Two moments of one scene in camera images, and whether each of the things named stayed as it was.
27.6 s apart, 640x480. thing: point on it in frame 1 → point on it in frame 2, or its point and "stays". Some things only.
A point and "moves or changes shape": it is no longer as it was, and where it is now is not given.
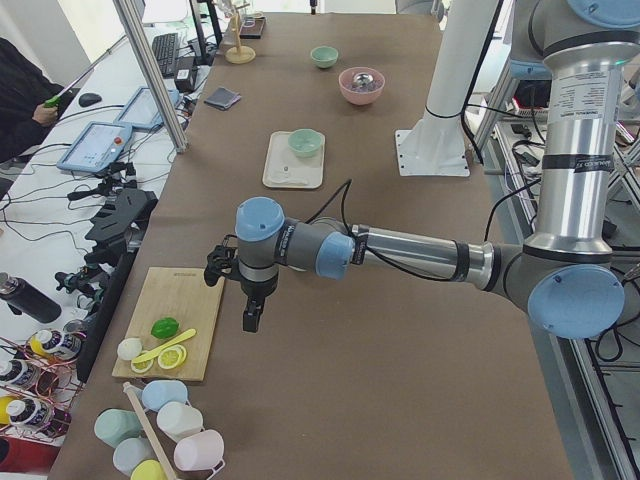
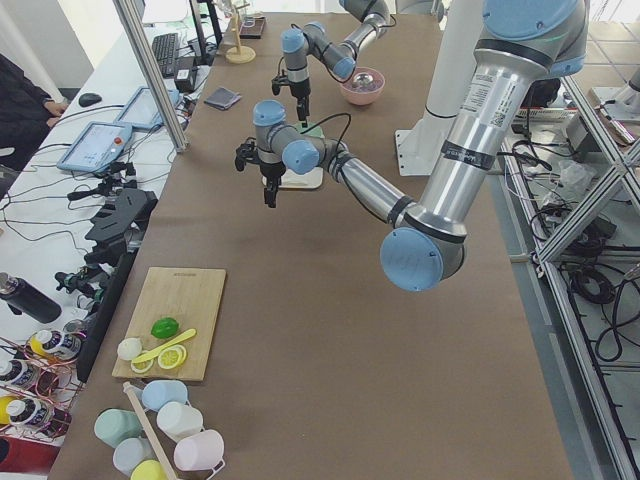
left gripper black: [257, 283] → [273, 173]
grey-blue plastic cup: [129, 452] stays
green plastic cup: [115, 425] stays
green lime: [164, 327] stays
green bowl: [324, 56] moves or changes shape
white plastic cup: [178, 420] stays
